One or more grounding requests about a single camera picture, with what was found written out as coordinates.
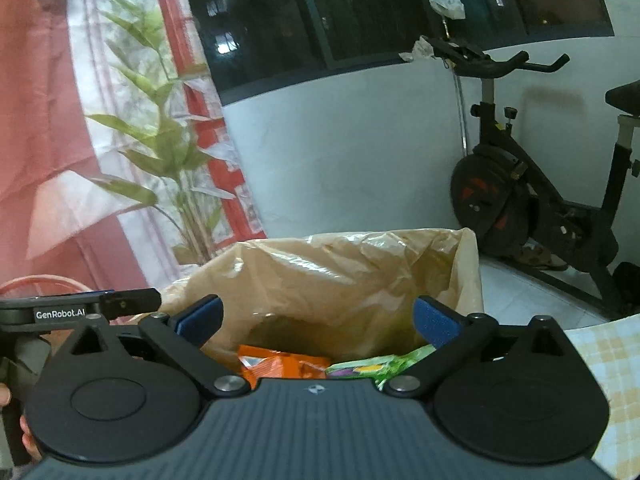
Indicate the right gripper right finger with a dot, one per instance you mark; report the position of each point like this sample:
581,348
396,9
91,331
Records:
455,337

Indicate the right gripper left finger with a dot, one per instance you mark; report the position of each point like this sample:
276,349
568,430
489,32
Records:
177,340

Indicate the brown paper bag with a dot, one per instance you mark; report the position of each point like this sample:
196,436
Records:
343,296

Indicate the person's left hand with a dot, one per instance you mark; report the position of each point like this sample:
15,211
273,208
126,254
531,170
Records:
27,437

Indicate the orange snack packet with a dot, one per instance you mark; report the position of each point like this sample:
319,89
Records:
258,363

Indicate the green snack packet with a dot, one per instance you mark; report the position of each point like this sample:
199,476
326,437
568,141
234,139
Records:
381,368

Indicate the tall green bamboo plant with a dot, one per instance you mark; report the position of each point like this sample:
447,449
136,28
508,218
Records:
163,142

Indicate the black exercise bike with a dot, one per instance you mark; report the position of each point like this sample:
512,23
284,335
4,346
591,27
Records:
501,194

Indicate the checkered yellow tablecloth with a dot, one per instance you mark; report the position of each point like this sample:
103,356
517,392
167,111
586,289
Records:
612,352

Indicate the pink red curtain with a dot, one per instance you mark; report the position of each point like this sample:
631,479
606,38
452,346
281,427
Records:
57,227

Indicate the dark window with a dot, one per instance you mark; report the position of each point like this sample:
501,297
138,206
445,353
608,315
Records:
256,46

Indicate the white plastic bag on bike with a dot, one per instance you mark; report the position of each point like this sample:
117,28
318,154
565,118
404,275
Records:
452,9

